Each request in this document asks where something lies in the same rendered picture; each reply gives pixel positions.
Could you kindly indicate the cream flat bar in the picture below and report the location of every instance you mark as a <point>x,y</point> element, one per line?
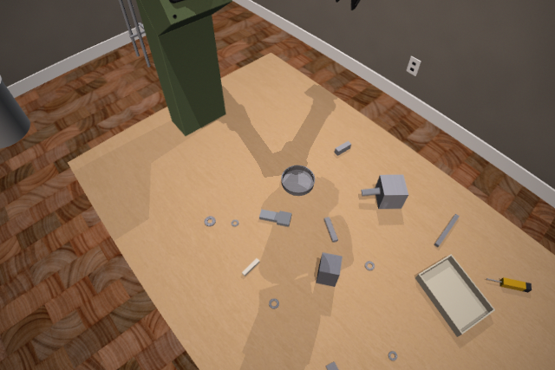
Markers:
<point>251,266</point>

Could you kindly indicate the white open rectangular tray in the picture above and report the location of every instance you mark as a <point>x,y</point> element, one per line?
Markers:
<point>456,291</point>

